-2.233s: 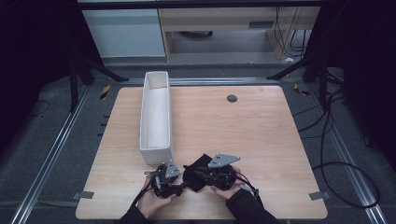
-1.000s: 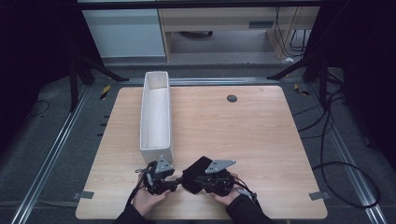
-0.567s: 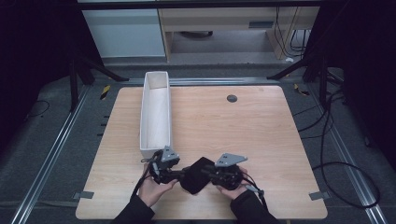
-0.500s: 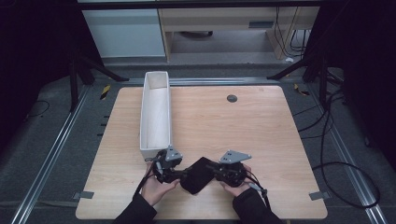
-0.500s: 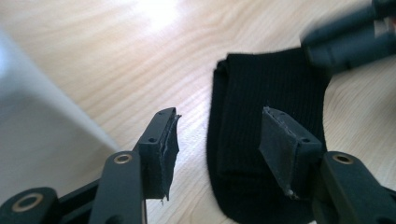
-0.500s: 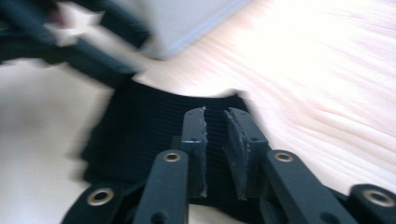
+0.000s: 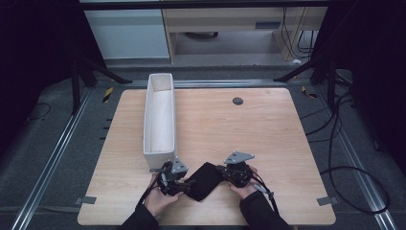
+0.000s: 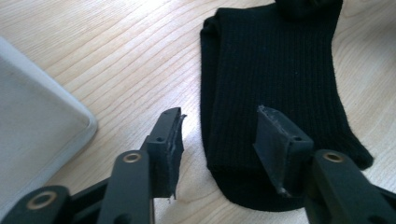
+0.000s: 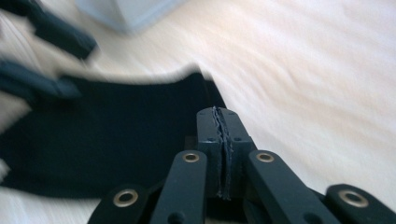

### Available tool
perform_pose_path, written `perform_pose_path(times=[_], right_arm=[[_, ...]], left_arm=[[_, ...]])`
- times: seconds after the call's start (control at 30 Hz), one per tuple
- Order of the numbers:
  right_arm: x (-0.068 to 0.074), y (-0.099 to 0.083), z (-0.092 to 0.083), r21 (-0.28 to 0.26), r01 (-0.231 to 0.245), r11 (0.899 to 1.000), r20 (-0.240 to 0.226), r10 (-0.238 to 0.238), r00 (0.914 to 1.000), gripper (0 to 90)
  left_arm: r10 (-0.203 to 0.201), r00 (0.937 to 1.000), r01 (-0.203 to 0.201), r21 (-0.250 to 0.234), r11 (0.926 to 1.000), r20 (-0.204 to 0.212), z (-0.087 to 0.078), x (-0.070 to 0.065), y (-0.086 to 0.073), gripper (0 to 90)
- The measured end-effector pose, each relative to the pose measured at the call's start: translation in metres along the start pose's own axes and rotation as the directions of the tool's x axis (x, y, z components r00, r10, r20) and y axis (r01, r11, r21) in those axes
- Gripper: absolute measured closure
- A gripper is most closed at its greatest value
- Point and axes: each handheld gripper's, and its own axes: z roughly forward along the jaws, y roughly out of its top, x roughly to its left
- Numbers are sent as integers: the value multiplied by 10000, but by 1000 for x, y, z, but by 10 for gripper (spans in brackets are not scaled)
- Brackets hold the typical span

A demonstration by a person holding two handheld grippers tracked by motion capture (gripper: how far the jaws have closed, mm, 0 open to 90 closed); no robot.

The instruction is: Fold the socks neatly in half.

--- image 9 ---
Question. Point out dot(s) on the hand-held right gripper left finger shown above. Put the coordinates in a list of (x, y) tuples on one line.
[(208, 140)]

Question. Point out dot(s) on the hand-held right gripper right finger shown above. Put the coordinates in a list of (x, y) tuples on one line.
[(238, 137)]

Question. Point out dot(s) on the long white box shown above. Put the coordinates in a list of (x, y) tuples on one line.
[(134, 14)]

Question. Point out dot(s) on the black sock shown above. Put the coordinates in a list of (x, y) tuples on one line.
[(109, 140)]

